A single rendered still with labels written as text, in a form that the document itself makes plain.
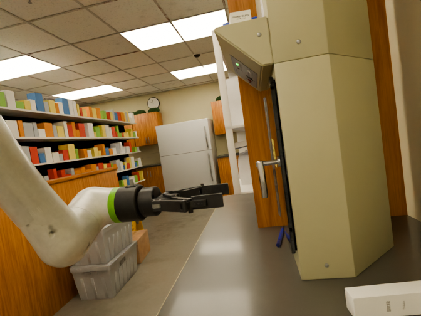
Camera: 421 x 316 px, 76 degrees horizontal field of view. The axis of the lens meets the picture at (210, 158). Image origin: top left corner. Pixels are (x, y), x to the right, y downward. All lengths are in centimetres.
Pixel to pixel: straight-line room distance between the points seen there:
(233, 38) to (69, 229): 53
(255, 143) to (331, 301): 55
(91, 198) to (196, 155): 494
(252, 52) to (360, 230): 45
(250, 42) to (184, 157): 513
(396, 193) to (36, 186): 102
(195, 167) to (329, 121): 511
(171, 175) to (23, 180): 524
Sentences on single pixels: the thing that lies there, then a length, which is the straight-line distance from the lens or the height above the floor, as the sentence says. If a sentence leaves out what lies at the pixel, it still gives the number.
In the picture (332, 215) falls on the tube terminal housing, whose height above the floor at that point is 108.
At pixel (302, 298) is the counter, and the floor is 94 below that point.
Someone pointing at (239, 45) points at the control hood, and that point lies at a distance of 62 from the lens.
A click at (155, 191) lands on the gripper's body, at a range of 69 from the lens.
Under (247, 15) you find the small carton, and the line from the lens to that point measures 74.
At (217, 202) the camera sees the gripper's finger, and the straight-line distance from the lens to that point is 59.
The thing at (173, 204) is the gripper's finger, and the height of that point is 114.
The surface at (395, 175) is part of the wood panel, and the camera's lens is 107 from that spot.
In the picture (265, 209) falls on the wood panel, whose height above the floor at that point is 101.
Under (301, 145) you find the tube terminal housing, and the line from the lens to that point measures 60.
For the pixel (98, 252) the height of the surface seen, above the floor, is 44.
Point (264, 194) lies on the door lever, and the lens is 65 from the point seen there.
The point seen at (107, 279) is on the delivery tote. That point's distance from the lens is 280.
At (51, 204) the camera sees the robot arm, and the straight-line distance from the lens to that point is 64.
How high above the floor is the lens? 126
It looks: 3 degrees down
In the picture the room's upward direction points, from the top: 8 degrees counter-clockwise
